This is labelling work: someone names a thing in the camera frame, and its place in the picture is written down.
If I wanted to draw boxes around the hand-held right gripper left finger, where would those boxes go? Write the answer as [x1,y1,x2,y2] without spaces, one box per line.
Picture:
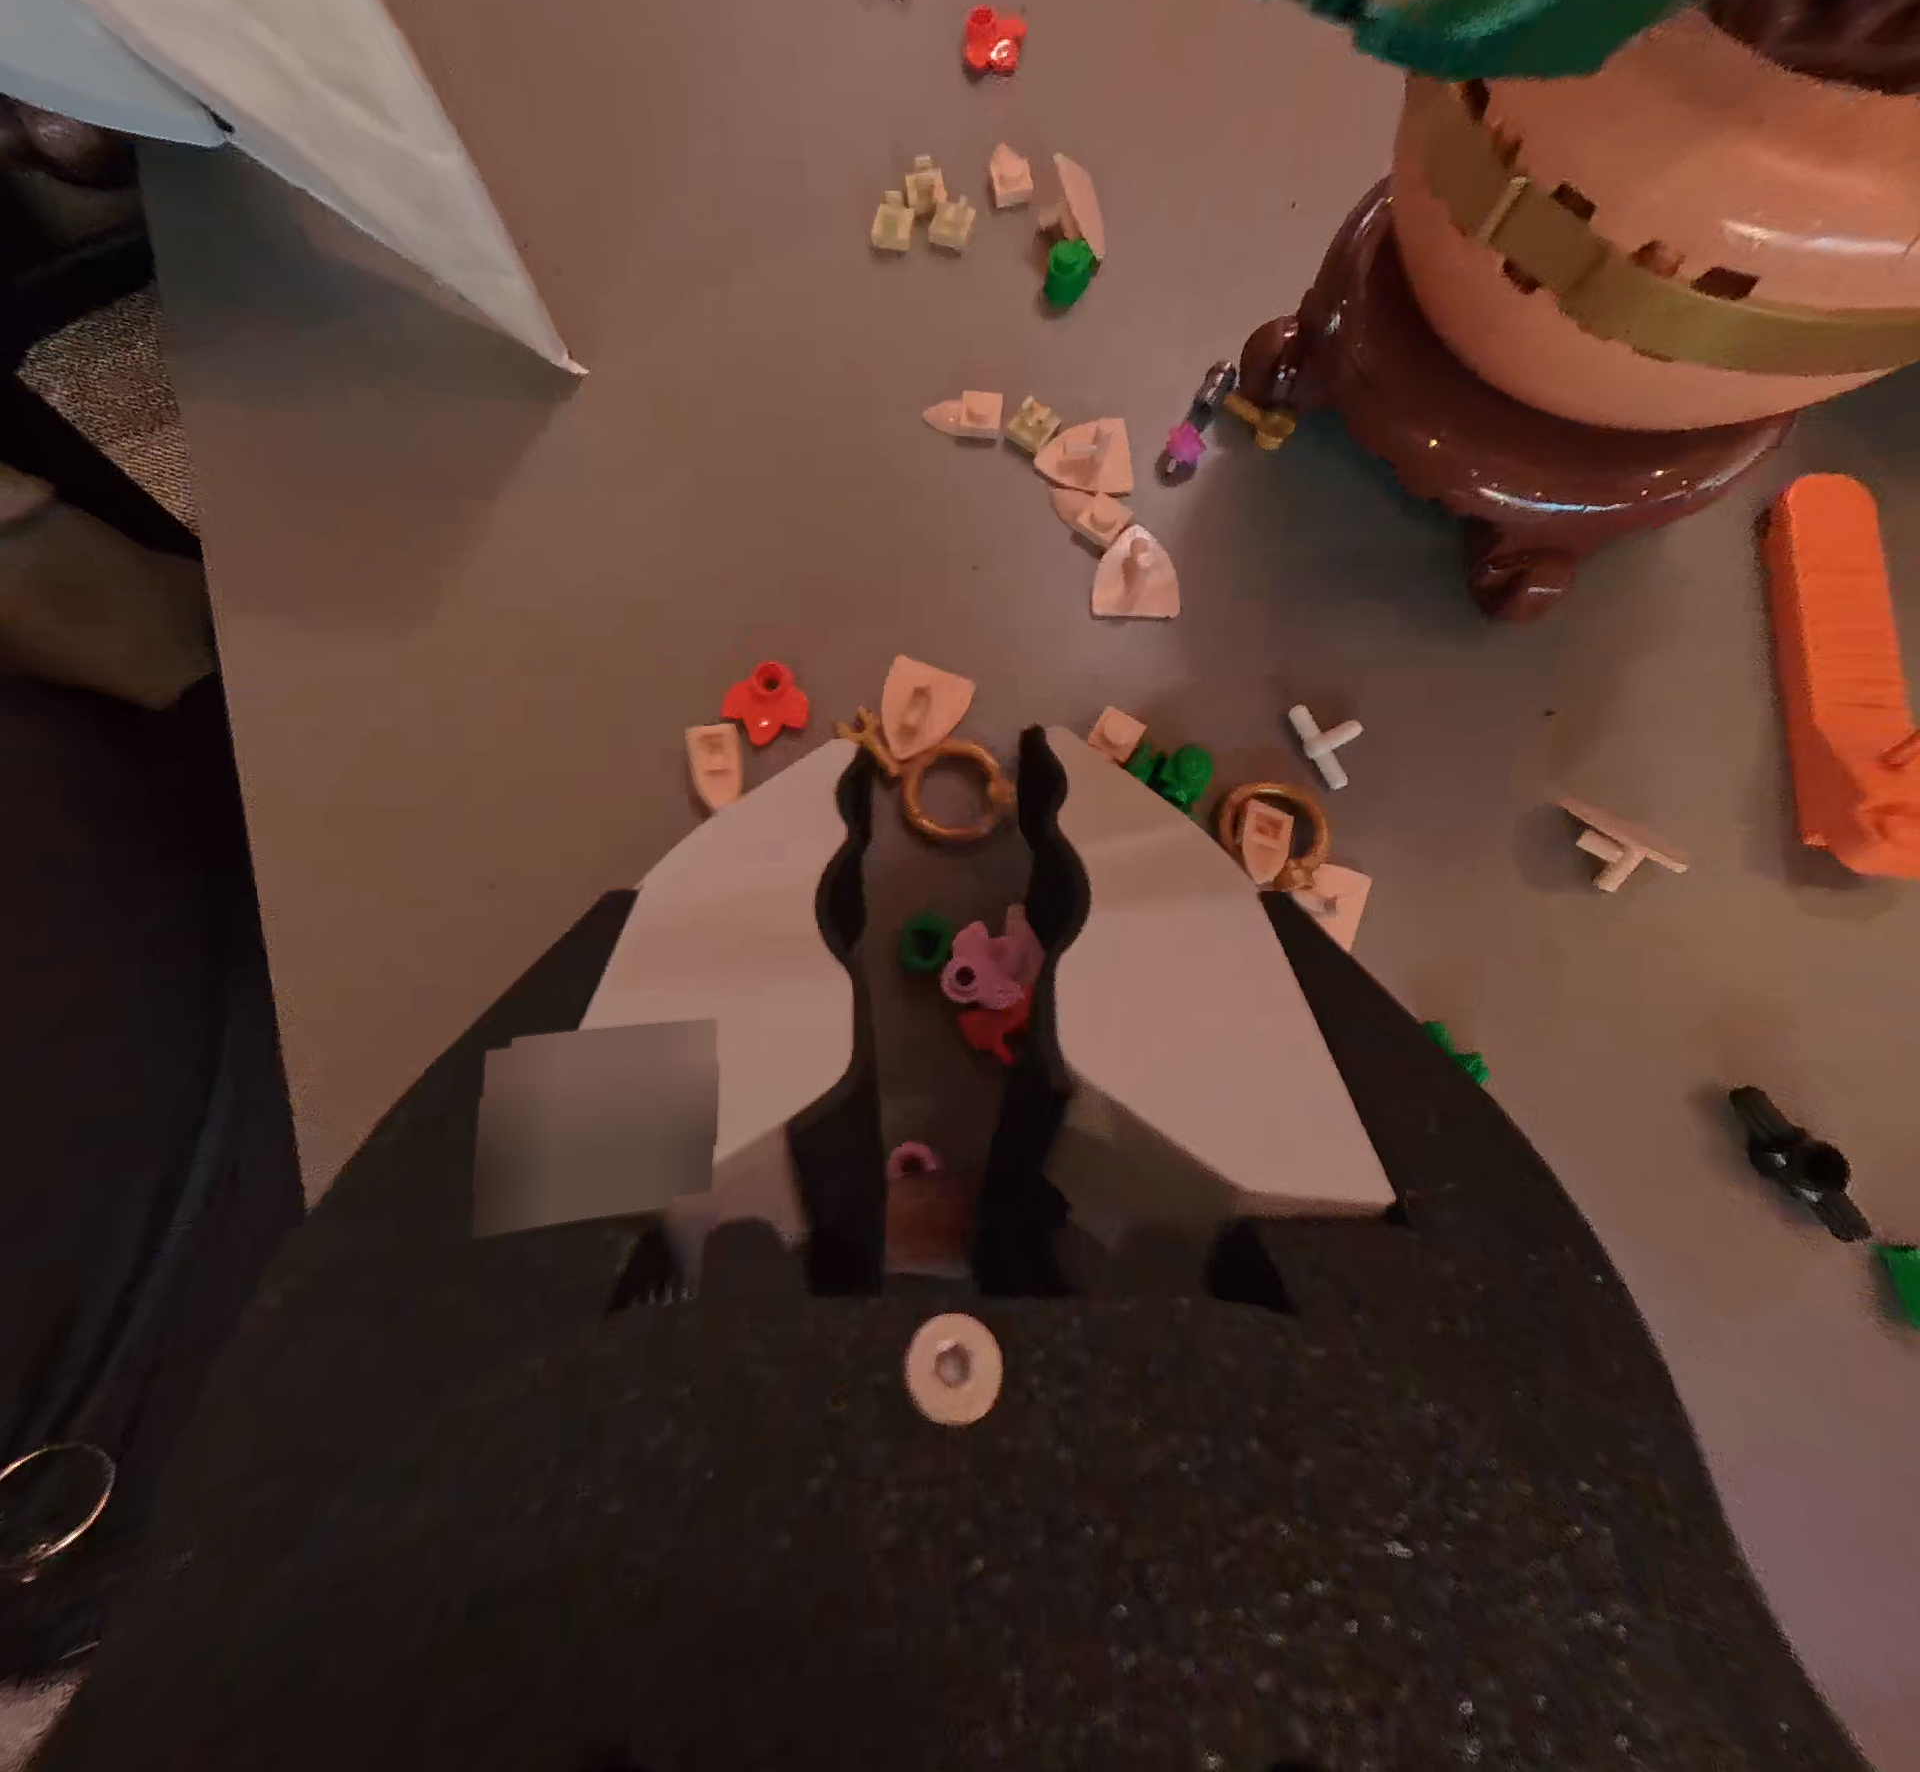
[581,737,889,1297]

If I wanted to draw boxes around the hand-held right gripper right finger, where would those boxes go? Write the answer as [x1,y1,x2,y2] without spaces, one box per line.
[972,724,1400,1297]

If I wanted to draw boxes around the gold ring brick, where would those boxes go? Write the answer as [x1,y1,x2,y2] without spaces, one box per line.
[1213,779,1332,888]
[900,737,1019,846]

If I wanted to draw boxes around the pink flower brick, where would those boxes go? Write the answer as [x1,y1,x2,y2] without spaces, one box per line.
[943,908,1047,1008]

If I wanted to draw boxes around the cluster of green stem pieces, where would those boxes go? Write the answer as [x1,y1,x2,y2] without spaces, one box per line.
[1124,738,1216,814]

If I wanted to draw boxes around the white paper bag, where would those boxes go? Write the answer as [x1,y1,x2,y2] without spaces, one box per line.
[0,0,588,376]

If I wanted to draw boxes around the grey desk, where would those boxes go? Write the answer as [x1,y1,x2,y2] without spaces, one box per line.
[142,0,1920,1772]

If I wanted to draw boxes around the white T-shaped brick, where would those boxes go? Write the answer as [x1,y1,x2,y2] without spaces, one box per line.
[1288,701,1367,789]

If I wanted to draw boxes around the pale pink branch brick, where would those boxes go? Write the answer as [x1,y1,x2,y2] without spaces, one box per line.
[1553,794,1692,895]

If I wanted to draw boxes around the black bar connector brick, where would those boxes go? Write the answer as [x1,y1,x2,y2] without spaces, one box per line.
[1725,1081,1872,1243]

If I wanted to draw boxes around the grey and yellow pin brick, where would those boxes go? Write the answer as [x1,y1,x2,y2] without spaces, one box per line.
[1195,360,1299,452]

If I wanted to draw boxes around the person's dark trousers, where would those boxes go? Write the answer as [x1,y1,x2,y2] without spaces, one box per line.
[0,692,307,1714]

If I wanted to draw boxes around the orange brick separator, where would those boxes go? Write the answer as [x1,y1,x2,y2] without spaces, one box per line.
[1755,472,1920,881]

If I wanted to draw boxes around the cluster of tan pink pieces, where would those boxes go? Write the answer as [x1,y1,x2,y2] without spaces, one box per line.
[869,144,1111,309]

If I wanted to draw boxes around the toy brick orchid pot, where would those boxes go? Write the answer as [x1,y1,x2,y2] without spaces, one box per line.
[1115,0,1920,623]

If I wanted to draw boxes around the metal key ring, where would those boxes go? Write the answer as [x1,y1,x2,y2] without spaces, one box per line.
[0,1441,119,1577]

